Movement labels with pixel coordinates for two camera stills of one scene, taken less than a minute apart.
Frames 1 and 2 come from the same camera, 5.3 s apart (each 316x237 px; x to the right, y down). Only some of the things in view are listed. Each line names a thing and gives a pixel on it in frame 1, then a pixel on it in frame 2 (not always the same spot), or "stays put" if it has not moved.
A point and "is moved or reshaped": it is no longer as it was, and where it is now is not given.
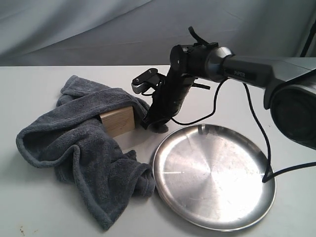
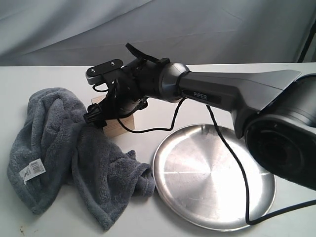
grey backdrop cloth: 143,32 stays put
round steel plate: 213,176 stays put
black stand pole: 312,32 stays put
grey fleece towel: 105,178 is moved or reshaped
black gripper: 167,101 -> 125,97
